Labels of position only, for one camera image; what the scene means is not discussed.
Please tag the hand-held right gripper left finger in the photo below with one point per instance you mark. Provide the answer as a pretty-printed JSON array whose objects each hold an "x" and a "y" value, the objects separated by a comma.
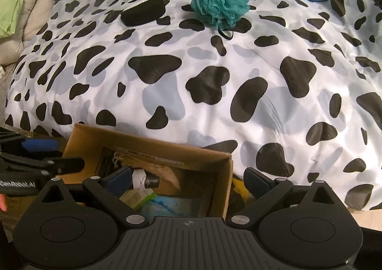
[{"x": 121, "y": 180}]

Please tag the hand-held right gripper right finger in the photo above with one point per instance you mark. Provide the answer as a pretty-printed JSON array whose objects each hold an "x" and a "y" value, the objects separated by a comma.
[{"x": 253, "y": 182}]

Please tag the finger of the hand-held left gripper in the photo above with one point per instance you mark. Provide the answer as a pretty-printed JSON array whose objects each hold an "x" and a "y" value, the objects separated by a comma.
[
  {"x": 40, "y": 144},
  {"x": 59, "y": 165}
]

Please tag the green wet wipes packet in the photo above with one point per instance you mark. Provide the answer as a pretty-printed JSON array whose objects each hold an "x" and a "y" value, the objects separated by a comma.
[{"x": 140, "y": 198}]

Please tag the black jar with white label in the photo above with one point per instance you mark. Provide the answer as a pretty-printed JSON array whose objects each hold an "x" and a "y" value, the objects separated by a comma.
[{"x": 152, "y": 182}]

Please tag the brown cardboard box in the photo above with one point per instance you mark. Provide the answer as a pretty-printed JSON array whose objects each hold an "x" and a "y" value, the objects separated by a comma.
[{"x": 220, "y": 174}]

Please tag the blue wet wipes packet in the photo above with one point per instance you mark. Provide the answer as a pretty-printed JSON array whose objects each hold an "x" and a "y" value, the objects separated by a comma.
[{"x": 173, "y": 205}]

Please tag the black soft case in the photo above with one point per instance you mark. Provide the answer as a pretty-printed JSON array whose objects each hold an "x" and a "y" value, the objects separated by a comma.
[{"x": 143, "y": 12}]

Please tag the person's left hand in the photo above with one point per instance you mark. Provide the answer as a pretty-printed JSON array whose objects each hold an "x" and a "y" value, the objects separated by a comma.
[{"x": 2, "y": 203}]

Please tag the yellow bag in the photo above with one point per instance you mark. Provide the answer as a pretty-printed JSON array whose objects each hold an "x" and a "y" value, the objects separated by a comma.
[{"x": 238, "y": 191}]

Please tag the cow print blanket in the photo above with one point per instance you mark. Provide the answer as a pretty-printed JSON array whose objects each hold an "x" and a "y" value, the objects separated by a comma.
[{"x": 209, "y": 94}]

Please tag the beige quilt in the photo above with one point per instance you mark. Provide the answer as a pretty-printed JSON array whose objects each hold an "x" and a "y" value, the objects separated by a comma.
[{"x": 35, "y": 4}]

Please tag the teal bath loofah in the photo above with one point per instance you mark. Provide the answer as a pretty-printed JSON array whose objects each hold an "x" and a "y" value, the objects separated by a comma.
[{"x": 220, "y": 4}]

